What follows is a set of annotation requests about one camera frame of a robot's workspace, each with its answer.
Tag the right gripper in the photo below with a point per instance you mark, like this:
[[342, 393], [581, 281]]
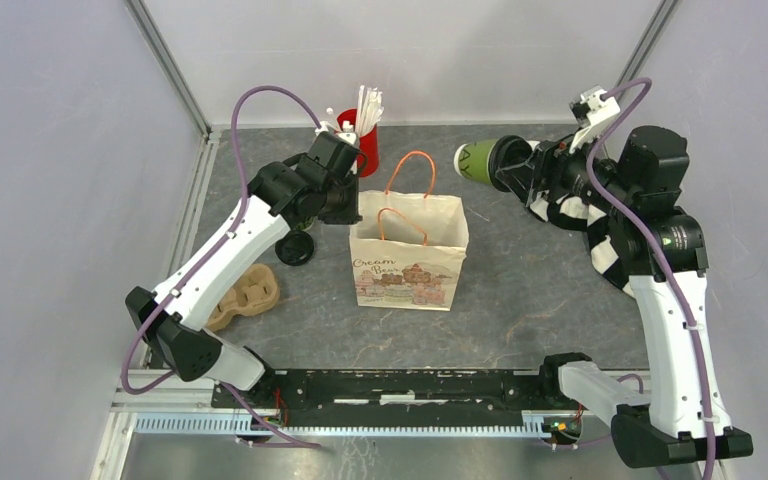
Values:
[[548, 156]]

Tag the brown paper takeout bag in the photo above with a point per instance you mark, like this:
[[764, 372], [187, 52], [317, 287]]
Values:
[[408, 250]]

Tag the white wrapped straws bundle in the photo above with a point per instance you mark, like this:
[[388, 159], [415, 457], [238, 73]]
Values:
[[369, 110]]

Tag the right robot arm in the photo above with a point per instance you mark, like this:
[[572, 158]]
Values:
[[642, 240]]

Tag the stack of black lids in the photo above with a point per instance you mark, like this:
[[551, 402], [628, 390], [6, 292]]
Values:
[[296, 248]]

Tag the green paper coffee cup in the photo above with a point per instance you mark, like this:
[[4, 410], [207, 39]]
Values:
[[478, 161]]

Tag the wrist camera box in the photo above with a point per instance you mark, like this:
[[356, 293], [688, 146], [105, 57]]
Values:
[[338, 132], [594, 113]]

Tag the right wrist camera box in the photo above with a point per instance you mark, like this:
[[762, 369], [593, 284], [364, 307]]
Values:
[[594, 113]]

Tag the black white striped cloth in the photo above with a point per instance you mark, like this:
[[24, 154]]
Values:
[[572, 214]]

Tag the black plastic cup lid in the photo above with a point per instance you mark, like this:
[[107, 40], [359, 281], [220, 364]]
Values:
[[509, 166]]

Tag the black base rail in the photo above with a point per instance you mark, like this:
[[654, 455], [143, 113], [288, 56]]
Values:
[[408, 398]]

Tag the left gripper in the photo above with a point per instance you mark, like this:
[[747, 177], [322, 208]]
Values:
[[349, 215]]

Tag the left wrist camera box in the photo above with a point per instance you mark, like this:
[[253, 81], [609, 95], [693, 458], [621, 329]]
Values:
[[338, 132]]

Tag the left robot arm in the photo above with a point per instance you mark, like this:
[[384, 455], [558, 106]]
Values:
[[171, 318]]

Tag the red cup holder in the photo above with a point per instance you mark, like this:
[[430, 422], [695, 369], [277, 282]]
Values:
[[368, 143]]

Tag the cardboard cup carrier tray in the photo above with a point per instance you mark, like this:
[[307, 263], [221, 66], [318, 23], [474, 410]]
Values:
[[255, 292]]

